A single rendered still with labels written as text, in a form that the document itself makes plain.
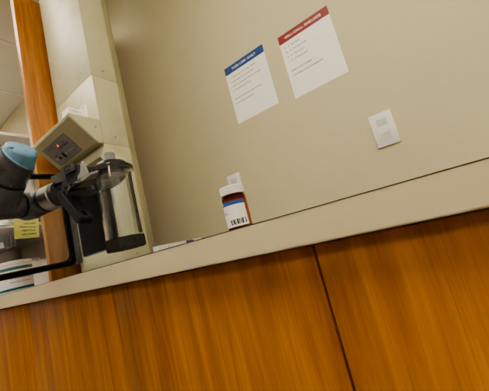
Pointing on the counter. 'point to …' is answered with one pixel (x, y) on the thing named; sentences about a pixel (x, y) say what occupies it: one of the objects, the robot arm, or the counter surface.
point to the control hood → (74, 123)
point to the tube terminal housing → (106, 95)
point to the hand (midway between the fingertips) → (112, 177)
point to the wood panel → (36, 89)
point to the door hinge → (77, 241)
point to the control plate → (62, 149)
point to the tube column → (78, 44)
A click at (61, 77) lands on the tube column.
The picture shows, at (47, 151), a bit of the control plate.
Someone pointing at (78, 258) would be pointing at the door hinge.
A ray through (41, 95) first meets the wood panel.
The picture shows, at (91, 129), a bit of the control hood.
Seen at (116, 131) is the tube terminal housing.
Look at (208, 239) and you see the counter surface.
